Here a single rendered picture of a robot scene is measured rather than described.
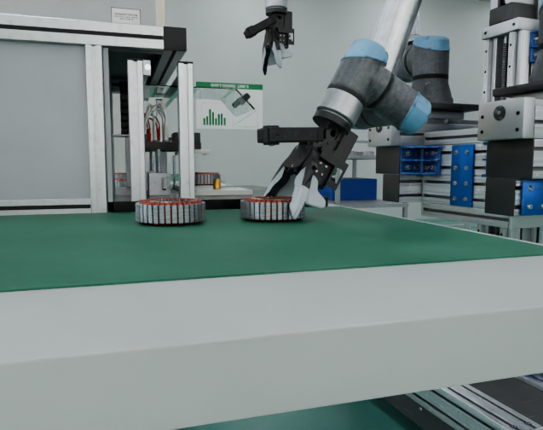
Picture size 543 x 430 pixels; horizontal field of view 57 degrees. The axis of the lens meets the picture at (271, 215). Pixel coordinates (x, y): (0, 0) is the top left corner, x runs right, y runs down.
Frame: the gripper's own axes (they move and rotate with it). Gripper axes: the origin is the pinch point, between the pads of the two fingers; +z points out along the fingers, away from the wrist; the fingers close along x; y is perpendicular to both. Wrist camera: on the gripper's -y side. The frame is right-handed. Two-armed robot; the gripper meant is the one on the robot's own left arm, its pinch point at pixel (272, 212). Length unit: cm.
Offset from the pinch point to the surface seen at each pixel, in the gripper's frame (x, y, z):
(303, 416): 63, 71, 47
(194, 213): -3.1, -12.9, 6.6
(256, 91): 558, 127, -194
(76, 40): 23.6, -42.0, -12.3
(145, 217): -1.6, -19.2, 10.6
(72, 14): 37, -46, -19
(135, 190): 24.1, -18.9, 7.3
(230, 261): -33.1, -15.2, 10.0
